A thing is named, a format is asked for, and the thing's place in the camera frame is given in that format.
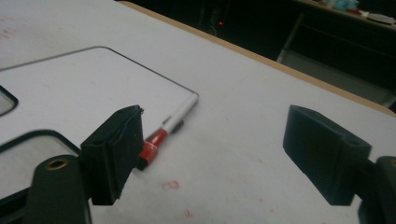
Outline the wooden table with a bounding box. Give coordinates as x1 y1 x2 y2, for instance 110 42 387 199
118 0 396 119

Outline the small whiteboard with handle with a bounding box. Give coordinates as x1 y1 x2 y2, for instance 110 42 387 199
0 46 200 157

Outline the white marker with red cap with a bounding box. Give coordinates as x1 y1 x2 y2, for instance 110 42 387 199
135 92 200 172

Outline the black device with red light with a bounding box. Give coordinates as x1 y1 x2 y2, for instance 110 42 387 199
202 4 231 35

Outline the white metal desk frame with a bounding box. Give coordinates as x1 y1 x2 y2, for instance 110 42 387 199
276 0 396 108

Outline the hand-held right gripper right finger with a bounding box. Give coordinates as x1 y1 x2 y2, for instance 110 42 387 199
282 105 373 206

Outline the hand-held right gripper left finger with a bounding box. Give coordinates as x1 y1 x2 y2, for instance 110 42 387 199
79 105 145 206

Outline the teal fluffy object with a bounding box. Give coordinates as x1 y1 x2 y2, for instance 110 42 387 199
326 0 360 11

